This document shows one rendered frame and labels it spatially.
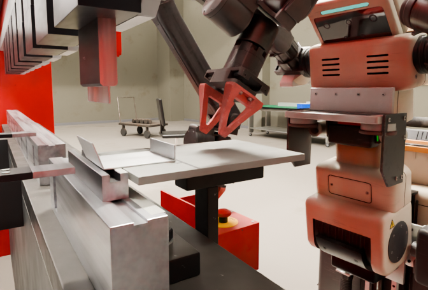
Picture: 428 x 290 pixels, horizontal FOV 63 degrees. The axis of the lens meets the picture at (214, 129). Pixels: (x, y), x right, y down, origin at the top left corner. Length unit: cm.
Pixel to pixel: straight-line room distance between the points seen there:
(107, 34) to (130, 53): 1212
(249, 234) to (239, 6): 53
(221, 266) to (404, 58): 62
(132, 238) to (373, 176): 69
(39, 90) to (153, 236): 230
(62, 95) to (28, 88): 912
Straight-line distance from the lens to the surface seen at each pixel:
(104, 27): 42
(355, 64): 94
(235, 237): 83
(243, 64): 55
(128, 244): 36
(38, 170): 44
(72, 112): 1182
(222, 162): 46
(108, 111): 1218
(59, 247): 56
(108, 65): 42
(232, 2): 54
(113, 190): 42
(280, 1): 56
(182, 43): 82
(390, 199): 94
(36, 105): 262
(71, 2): 40
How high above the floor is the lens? 110
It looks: 6 degrees down
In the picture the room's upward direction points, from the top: straight up
